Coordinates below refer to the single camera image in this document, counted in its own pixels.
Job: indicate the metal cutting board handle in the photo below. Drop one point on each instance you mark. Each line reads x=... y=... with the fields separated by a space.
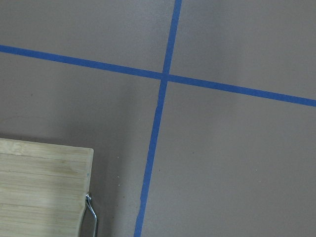
x=88 y=204

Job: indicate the wooden cutting board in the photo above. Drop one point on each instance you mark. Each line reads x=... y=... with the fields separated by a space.
x=43 y=188

